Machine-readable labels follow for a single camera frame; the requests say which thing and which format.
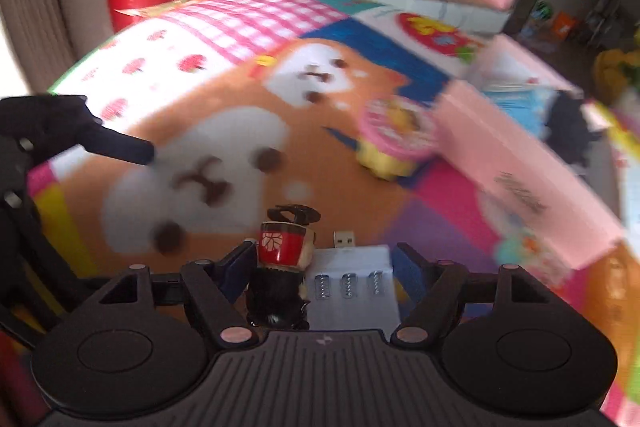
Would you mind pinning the white battery charger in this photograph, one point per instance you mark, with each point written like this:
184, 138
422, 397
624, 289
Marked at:
355, 277

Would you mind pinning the colourful printed play mat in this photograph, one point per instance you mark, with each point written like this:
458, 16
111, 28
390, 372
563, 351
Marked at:
225, 72

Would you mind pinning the watermelon pattern ball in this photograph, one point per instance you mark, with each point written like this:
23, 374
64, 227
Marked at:
540, 12

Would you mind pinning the pink yellow round toy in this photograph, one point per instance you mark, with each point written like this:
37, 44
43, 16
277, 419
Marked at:
395, 137

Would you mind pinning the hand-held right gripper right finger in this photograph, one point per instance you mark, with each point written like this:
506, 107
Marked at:
411, 269

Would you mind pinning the small figurine with black hat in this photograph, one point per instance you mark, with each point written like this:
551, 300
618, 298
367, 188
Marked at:
282, 257

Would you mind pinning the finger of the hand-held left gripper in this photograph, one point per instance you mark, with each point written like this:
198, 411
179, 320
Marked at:
125, 147

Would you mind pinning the blue item in box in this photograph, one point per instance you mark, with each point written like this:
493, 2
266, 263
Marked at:
520, 107

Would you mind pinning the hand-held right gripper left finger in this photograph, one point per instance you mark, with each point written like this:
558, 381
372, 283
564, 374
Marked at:
239, 271

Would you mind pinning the yellow ornament stand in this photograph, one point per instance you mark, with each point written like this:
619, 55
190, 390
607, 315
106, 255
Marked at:
617, 74

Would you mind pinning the pink storage box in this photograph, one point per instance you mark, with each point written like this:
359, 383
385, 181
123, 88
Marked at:
510, 167

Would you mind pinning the orange paper bag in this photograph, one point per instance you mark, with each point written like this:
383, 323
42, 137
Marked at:
566, 26

